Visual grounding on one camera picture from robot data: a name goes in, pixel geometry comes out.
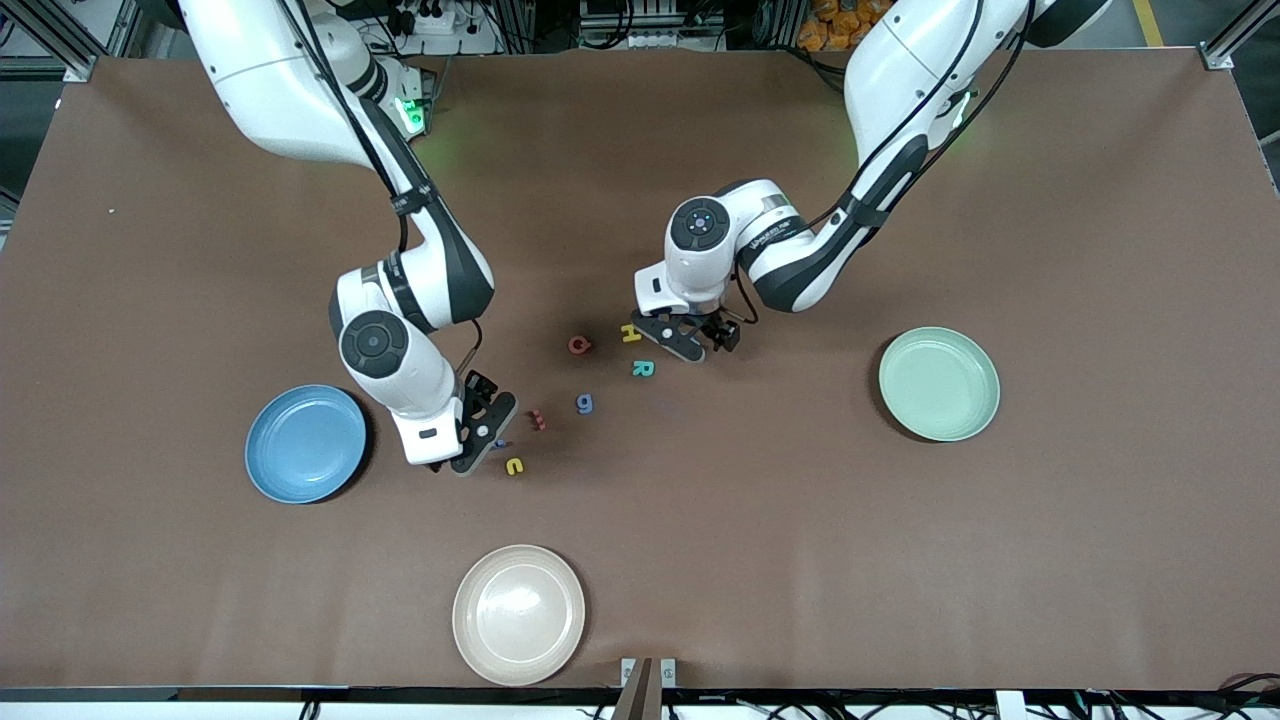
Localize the blue plastic plate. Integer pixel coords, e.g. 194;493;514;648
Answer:
245;385;368;505

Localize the white power strip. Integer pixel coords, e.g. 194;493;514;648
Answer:
385;0;506;58

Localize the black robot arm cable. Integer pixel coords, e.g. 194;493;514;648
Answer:
735;0;1033;326
283;0;486;376

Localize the brown camera post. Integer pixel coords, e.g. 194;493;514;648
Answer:
612;657;663;720

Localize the beige plastic plate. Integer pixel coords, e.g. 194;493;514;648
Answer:
452;544;587;687

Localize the light green plastic plate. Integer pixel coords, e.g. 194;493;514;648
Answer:
878;327;1001;443

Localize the grey electrical box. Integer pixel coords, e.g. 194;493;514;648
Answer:
578;0;669;49

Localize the pile of orange objects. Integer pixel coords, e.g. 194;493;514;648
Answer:
797;0;871;53

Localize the grey metal mount bracket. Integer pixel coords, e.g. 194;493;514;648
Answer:
620;657;677;691

